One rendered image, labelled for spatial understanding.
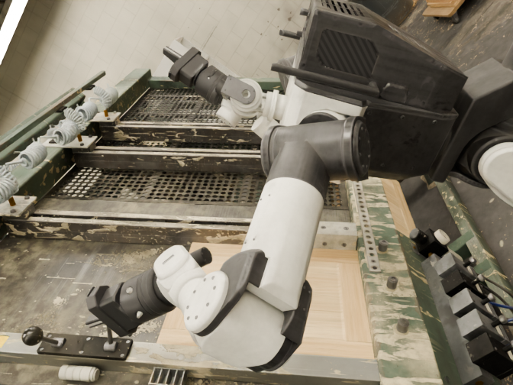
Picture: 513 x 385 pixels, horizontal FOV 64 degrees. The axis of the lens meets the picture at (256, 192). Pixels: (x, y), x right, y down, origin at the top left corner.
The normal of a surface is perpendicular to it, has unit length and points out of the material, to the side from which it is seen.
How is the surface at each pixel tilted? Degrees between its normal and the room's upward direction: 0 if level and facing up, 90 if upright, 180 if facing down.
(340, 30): 90
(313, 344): 54
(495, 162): 90
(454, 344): 0
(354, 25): 90
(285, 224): 67
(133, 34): 90
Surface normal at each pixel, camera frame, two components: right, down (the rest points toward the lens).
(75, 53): 0.01, 0.40
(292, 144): -0.39, -0.64
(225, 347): -0.13, 0.67
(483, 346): -0.82, -0.52
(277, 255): 0.11, -0.56
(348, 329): -0.02, -0.84
